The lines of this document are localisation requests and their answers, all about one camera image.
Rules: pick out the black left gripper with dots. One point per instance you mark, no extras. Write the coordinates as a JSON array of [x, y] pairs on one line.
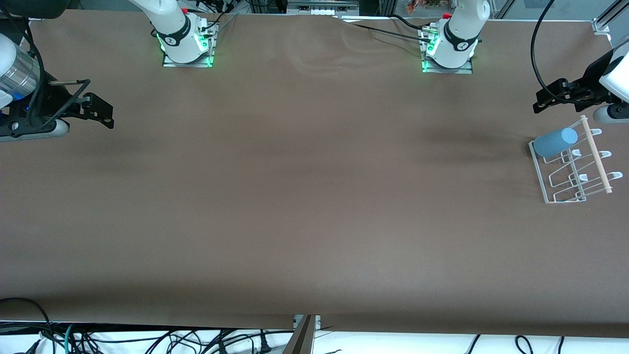
[[592, 78]]

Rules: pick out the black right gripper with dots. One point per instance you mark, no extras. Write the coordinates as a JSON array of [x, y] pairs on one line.
[[45, 102]]

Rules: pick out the light blue plastic cup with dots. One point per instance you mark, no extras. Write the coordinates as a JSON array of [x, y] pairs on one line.
[[553, 143]]

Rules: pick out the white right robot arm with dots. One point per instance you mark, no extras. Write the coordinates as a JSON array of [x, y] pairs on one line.
[[172, 24]]

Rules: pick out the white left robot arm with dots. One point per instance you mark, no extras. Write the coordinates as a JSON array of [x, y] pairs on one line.
[[459, 34]]

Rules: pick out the orange background clutter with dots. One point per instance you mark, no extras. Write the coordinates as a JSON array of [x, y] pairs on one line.
[[422, 5]]

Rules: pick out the white power strip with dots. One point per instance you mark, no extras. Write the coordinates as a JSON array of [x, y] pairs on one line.
[[322, 11]]

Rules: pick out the aluminium profile beam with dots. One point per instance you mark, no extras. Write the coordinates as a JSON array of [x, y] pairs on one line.
[[302, 339]]

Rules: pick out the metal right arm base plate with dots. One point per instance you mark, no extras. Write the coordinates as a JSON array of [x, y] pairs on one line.
[[169, 63]]

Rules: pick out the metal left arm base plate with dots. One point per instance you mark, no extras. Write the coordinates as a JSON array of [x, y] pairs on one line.
[[467, 70]]

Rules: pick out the small metal edge bracket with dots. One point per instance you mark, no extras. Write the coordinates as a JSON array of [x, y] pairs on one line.
[[297, 320]]

